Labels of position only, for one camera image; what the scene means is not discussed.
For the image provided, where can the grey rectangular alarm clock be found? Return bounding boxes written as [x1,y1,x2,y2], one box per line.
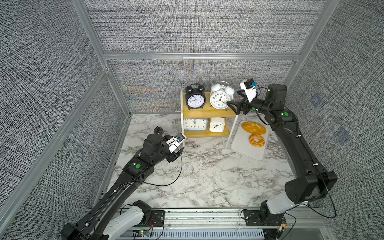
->
[183,119,208,132]

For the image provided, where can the white and wood shelf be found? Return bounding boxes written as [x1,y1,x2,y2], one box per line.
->
[180,91,238,149]

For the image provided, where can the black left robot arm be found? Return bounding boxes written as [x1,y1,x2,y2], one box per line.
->
[61,132,186,240]

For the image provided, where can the white twin bell alarm clock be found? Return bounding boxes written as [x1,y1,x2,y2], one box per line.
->
[210,81,235,110]

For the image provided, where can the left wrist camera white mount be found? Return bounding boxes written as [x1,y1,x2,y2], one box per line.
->
[166,133,187,153]

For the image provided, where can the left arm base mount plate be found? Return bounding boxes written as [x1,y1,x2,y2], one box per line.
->
[142,210,166,228]

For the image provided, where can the white cutting board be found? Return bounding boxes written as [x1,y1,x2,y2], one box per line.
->
[231,121,271,161]

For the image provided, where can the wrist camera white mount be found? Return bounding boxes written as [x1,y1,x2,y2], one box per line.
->
[240,79,258,103]
[166,133,187,153]

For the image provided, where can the black twin bell alarm clock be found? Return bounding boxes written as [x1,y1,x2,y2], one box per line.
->
[185,84,206,110]

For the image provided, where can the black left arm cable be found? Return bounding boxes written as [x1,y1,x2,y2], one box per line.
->
[101,146,184,211]

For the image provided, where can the oval bread loaf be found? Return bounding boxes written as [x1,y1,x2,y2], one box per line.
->
[241,122,267,135]

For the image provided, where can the small white square alarm clock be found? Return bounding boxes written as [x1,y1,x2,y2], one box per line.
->
[209,117,225,133]

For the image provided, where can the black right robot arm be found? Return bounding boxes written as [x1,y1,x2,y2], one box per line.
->
[227,79,338,215]

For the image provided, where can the glazed bagel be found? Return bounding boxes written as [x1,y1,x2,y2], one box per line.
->
[249,134,265,148]

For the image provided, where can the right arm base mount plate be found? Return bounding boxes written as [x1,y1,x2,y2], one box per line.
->
[240,209,287,229]

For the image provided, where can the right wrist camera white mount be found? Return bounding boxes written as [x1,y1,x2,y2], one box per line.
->
[240,79,258,103]

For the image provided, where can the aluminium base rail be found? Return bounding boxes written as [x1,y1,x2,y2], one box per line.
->
[80,206,328,240]

